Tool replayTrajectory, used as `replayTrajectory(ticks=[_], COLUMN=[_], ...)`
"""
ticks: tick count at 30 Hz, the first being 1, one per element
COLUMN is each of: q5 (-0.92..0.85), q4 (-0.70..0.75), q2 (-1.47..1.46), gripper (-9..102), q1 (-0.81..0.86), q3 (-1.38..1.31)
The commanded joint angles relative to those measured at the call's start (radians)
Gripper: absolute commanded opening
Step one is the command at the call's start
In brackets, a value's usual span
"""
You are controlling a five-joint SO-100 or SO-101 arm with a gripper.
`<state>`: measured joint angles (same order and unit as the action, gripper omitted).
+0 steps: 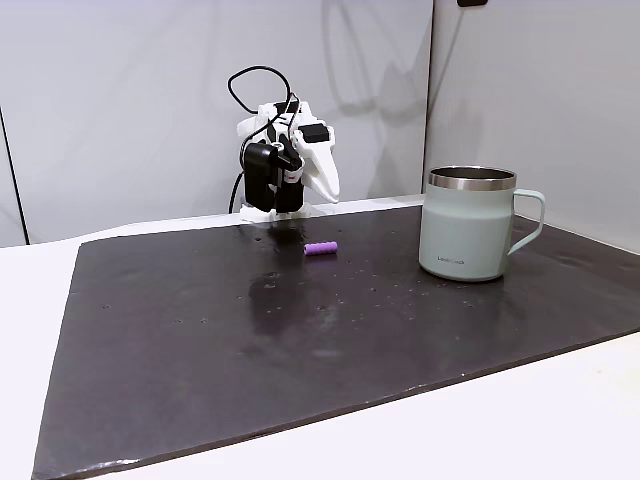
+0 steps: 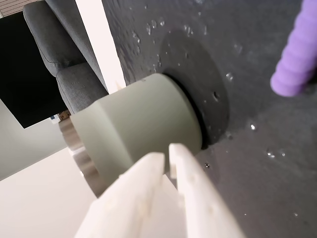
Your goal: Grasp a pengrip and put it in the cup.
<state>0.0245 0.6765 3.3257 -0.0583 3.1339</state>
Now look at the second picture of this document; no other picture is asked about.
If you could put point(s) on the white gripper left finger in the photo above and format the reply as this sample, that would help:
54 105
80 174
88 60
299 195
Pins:
133 203

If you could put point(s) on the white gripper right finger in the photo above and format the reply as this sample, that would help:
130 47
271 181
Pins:
200 205

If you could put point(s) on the sage green steel-rimmed cup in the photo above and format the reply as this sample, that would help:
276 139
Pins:
148 111

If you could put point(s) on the dark slate table mat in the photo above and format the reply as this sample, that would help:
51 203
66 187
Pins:
272 173

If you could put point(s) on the brown cardboard box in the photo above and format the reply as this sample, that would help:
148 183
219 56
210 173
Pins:
65 116

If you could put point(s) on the dark round coaster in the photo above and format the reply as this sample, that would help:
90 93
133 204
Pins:
193 62

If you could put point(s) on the black flat panel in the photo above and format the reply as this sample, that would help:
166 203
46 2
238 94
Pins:
19 74

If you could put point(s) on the grey fabric sofa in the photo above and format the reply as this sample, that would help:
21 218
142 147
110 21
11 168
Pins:
62 37

